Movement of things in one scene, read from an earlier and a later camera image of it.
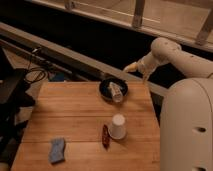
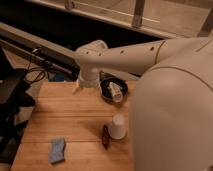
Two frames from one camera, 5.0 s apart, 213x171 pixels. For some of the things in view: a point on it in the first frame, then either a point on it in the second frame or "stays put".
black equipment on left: [14, 96] stays put
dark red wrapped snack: [105, 137] stays put
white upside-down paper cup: [118, 129] stays put
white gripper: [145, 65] → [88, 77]
